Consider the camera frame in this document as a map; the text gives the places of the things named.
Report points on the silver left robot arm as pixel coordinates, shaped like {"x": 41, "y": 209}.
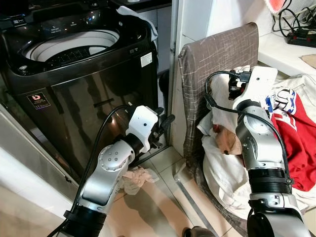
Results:
{"x": 106, "y": 170}

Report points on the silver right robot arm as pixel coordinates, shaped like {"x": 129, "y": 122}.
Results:
{"x": 261, "y": 158}

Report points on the dark top-load washing machine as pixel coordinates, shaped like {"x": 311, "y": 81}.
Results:
{"x": 74, "y": 94}

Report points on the pale pink cloth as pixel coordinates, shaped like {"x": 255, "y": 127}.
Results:
{"x": 136, "y": 178}

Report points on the small tan brown garment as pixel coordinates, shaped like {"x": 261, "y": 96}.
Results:
{"x": 228, "y": 140}

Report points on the beige table mat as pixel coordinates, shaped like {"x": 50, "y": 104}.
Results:
{"x": 309, "y": 60}

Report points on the white crumpled garment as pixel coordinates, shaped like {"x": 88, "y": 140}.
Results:
{"x": 222, "y": 173}

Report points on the black power strip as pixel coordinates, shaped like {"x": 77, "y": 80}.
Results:
{"x": 302, "y": 37}

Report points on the metal floor threshold strip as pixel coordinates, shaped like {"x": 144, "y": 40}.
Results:
{"x": 195, "y": 202}

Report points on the red printed shirt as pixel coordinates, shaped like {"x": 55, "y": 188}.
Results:
{"x": 298, "y": 143}

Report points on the pink red fluffy item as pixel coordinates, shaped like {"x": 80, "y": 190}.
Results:
{"x": 274, "y": 4}

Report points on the white cloth on washer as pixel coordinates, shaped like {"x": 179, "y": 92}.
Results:
{"x": 140, "y": 17}

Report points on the black robot foot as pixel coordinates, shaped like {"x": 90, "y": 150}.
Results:
{"x": 197, "y": 232}

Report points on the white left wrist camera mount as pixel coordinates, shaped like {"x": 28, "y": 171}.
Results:
{"x": 141, "y": 123}

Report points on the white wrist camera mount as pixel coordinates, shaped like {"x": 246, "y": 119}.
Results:
{"x": 259, "y": 84}
{"x": 141, "y": 123}

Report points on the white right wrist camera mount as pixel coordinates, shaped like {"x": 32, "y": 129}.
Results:
{"x": 259, "y": 84}

